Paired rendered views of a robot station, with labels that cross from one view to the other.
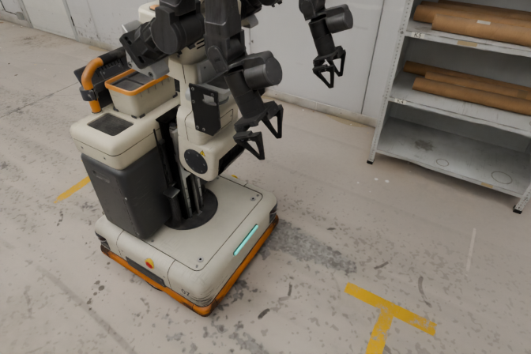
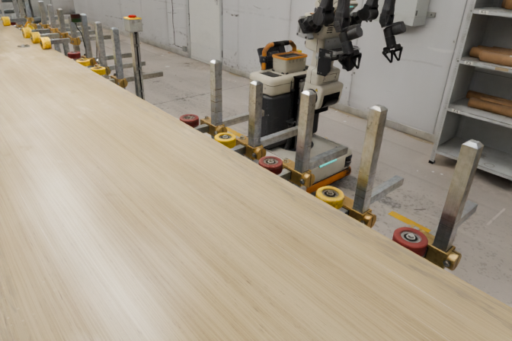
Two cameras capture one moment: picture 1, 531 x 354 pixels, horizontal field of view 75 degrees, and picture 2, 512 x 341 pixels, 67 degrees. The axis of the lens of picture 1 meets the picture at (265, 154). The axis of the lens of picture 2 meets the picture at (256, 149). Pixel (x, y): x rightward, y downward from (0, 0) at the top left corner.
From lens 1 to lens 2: 1.48 m
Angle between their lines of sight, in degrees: 20
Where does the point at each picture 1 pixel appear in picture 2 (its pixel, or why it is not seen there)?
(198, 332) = not seen: hidden behind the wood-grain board
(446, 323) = (457, 241)
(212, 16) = (339, 9)
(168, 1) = (323, 4)
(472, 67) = not seen: outside the picture
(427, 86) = (478, 103)
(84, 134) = (258, 76)
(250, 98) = (348, 43)
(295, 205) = not seen: hidden behind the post
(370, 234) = (417, 195)
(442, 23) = (485, 55)
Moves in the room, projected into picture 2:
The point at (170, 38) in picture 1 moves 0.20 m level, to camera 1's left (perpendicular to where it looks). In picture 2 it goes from (320, 18) to (285, 15)
